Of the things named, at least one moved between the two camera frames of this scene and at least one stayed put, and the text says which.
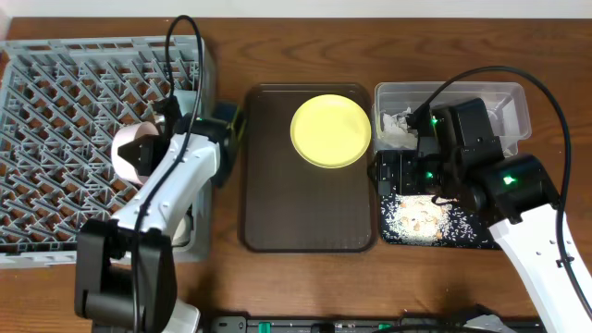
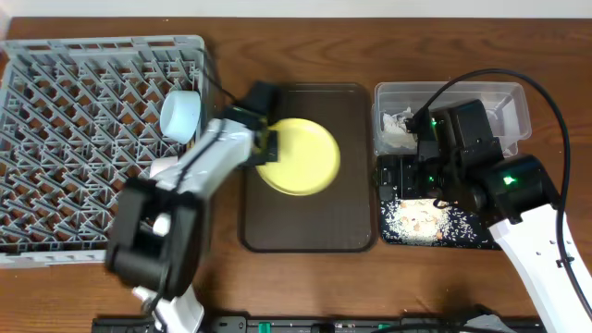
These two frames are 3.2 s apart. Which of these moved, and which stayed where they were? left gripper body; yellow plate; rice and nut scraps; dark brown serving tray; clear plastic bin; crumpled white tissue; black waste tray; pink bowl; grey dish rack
Moved: yellow plate; pink bowl; left gripper body
Stayed: clear plastic bin; grey dish rack; black waste tray; rice and nut scraps; dark brown serving tray; crumpled white tissue
